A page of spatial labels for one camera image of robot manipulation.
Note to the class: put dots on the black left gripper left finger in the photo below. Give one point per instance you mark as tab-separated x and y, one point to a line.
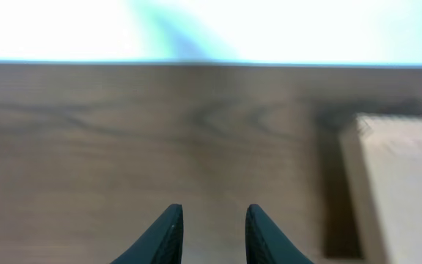
161	243

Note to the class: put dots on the brown cardboard box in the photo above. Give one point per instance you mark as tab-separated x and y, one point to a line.
383	159

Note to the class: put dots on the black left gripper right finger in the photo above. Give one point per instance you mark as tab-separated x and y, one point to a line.
265	243

